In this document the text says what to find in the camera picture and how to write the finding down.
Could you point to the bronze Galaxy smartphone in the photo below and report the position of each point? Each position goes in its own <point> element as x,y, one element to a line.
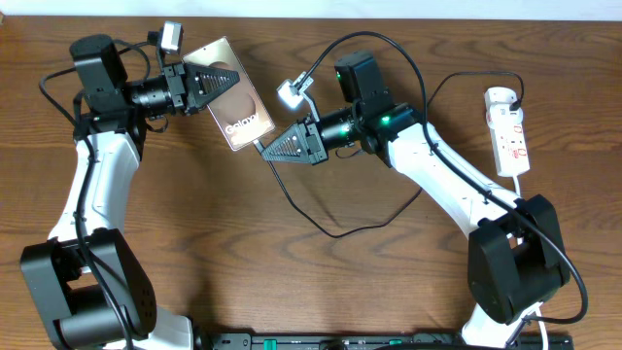
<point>239,112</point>

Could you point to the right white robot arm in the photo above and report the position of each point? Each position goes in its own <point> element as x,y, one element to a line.
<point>516,256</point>

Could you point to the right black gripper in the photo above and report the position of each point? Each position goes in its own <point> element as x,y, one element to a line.
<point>312,145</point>

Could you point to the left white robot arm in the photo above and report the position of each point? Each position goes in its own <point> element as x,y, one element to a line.
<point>88,287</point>

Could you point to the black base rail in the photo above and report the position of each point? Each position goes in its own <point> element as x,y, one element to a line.
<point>246,341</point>

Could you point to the white power strip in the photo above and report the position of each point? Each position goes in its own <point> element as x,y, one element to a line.
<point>507,132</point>

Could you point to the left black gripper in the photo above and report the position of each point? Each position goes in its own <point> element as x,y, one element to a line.
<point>178,88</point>

